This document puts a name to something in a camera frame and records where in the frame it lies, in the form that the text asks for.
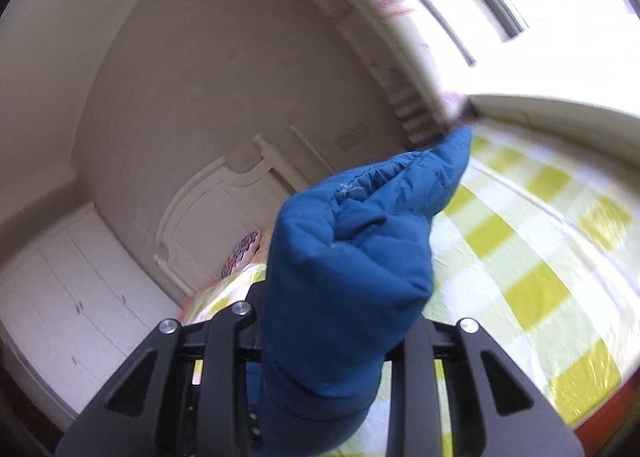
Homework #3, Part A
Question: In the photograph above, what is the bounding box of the slim white lamp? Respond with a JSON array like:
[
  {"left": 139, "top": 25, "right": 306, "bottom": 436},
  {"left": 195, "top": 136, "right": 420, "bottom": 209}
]
[{"left": 290, "top": 124, "right": 335, "bottom": 178}]

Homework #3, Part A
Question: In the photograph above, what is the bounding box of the white window sill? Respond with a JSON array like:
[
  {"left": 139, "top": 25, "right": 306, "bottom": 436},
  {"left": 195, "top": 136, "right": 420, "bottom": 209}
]
[{"left": 469, "top": 92, "right": 640, "bottom": 138}]

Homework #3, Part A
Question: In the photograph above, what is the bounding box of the blue padded jacket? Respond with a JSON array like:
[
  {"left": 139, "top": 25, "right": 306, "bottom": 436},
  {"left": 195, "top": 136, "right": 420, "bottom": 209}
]
[{"left": 247, "top": 126, "right": 474, "bottom": 457}]

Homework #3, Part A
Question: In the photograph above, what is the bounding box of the white headboard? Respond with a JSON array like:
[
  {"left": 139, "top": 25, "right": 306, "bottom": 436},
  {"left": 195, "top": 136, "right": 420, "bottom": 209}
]
[{"left": 152, "top": 133, "right": 311, "bottom": 296}]

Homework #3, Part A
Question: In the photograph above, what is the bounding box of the colourful patterned pillow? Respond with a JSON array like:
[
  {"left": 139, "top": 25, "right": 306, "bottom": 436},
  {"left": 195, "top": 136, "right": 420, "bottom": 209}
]
[{"left": 220, "top": 231, "right": 262, "bottom": 281}]

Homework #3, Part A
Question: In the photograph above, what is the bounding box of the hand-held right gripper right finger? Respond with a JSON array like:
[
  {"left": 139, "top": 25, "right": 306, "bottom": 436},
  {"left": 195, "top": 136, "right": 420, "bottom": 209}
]
[{"left": 384, "top": 318, "right": 586, "bottom": 457}]

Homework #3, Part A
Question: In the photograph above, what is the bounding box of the beige wall socket plate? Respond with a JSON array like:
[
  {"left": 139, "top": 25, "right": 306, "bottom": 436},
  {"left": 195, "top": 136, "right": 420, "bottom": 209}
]
[{"left": 334, "top": 125, "right": 369, "bottom": 150}]

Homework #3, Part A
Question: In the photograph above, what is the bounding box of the striped printed curtain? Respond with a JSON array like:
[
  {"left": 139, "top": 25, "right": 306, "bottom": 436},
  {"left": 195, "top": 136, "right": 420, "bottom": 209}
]
[{"left": 280, "top": 0, "right": 477, "bottom": 144}]

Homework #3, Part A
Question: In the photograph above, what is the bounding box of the white wardrobe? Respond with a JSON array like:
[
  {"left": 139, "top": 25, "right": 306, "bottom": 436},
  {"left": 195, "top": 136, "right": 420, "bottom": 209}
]
[{"left": 0, "top": 202, "right": 184, "bottom": 433}]

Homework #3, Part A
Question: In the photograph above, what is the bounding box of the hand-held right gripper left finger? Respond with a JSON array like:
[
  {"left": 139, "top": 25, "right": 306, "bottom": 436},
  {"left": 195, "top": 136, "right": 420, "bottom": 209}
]
[{"left": 55, "top": 283, "right": 269, "bottom": 457}]

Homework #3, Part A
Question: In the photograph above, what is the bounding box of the red mattress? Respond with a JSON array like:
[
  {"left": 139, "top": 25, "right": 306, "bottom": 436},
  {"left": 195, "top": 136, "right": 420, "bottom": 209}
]
[{"left": 570, "top": 372, "right": 639, "bottom": 448}]

